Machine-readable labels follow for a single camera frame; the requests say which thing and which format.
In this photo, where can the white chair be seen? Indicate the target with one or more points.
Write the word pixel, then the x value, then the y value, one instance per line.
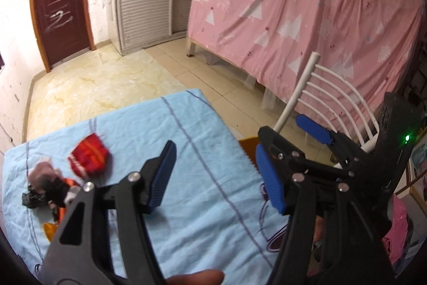
pixel 302 84

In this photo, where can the brown door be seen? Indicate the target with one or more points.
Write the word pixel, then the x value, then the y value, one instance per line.
pixel 60 4

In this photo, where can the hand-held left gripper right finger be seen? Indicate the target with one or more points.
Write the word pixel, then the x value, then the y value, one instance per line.
pixel 271 184

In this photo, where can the red snack packet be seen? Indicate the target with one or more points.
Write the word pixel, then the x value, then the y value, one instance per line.
pixel 88 156

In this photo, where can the person's left hand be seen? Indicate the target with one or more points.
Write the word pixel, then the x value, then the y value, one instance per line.
pixel 196 278

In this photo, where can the orange box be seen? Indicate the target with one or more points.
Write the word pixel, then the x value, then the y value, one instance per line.
pixel 50 229

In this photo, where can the framed picture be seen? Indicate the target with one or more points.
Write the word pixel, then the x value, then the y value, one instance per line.
pixel 418 171

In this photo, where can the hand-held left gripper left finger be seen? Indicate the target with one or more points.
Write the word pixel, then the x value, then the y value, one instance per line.
pixel 162 174

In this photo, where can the pink tree print curtain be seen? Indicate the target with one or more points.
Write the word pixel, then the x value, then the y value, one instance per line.
pixel 283 4

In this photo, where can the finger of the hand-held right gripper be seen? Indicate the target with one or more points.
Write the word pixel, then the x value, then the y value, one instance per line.
pixel 268 135
pixel 313 129

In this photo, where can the blue striped blanket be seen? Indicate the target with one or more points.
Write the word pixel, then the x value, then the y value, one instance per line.
pixel 200 144

